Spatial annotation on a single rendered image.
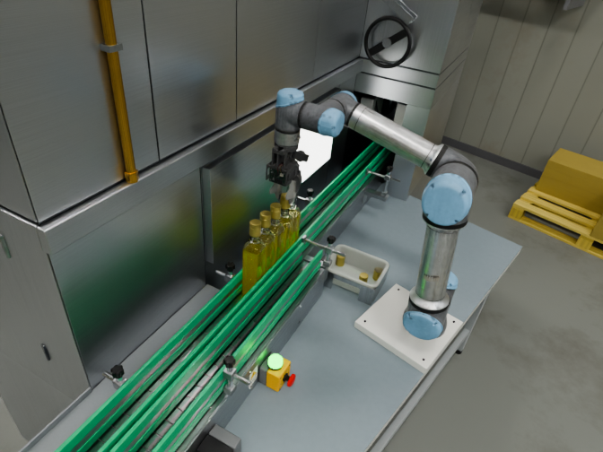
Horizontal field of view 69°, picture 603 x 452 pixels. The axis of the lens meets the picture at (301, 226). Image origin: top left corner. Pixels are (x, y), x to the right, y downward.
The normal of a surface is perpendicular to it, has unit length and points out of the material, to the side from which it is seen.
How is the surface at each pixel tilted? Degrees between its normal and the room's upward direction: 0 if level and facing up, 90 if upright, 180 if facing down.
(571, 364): 0
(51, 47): 90
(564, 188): 90
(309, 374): 0
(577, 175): 90
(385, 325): 0
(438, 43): 90
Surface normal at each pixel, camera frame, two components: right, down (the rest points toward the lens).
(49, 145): 0.88, 0.33
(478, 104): -0.66, 0.39
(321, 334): 0.09, -0.81
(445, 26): -0.47, 0.48
